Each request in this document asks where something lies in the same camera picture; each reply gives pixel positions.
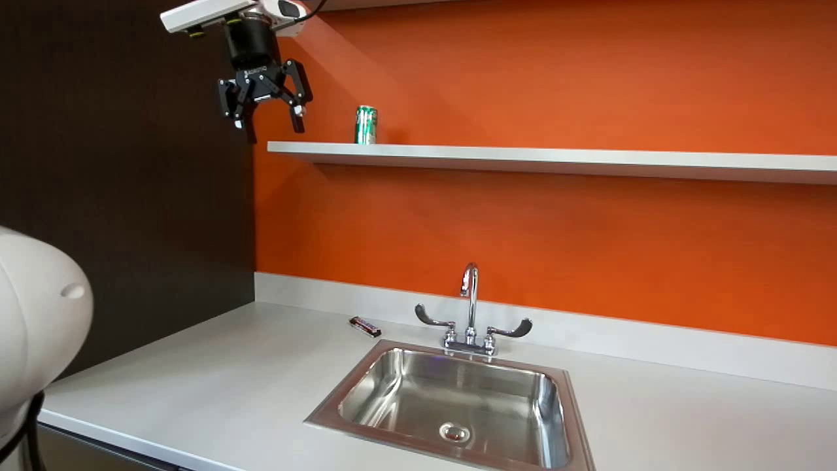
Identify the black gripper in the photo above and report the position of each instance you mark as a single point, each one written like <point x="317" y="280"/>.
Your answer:
<point x="261" y="73"/>

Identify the green sprite can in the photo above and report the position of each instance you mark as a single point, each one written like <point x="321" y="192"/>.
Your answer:
<point x="364" y="124"/>

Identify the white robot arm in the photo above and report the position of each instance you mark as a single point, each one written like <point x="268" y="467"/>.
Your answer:
<point x="47" y="300"/>

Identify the dark wood cabinet panel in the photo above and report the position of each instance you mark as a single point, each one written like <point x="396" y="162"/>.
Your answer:
<point x="116" y="153"/>

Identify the dark marker pen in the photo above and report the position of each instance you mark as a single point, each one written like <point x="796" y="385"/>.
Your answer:
<point x="364" y="324"/>

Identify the chrome faucet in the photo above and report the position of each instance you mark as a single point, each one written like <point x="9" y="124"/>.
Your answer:
<point x="473" y="341"/>

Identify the stainless steel sink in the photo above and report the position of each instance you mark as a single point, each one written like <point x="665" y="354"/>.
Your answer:
<point x="496" y="413"/>

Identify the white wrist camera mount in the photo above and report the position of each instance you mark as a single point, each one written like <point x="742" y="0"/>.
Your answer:
<point x="206" y="13"/>

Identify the white lower wall shelf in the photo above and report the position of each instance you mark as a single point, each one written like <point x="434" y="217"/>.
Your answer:
<point x="626" y="162"/>

